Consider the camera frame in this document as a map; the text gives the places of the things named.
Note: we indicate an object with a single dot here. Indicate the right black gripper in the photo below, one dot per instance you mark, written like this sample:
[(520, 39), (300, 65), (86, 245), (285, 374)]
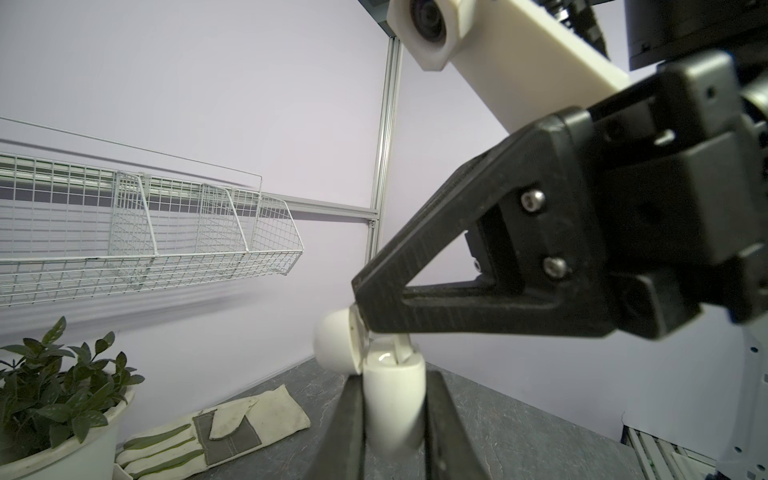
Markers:
[(681, 195)]

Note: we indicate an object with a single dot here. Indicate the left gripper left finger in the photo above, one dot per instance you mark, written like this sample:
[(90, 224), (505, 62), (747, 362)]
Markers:
[(341, 454)]

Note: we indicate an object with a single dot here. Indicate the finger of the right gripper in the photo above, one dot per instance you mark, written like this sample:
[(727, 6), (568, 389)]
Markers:
[(509, 244)]

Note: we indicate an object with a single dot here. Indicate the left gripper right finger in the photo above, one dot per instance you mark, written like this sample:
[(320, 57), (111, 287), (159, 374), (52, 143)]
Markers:
[(448, 450)]

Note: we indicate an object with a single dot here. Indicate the white earbud charging case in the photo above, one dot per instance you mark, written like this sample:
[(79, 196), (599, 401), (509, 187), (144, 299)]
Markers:
[(393, 374)]

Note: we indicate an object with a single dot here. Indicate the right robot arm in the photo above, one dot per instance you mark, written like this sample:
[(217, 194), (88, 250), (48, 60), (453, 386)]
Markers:
[(665, 31)]

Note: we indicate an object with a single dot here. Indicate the beige gardening glove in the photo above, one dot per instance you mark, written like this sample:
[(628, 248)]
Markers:
[(211, 437)]

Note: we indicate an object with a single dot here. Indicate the potted green plant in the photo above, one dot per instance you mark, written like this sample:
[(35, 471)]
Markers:
[(61, 406)]

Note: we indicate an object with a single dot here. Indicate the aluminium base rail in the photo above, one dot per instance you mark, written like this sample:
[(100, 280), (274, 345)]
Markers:
[(660, 459)]

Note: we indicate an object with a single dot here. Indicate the long white wire basket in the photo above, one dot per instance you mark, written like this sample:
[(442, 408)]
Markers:
[(72, 231)]

